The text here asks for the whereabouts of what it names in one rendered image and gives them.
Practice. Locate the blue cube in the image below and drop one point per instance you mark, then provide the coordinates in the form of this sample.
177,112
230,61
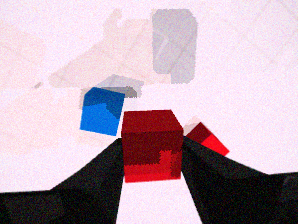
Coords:
101,111

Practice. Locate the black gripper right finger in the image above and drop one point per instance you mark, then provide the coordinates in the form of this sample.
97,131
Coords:
227,192

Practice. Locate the red cube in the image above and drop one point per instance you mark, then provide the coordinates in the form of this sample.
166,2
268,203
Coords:
204,136
152,142

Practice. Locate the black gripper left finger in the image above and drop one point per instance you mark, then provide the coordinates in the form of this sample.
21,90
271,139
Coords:
89,196

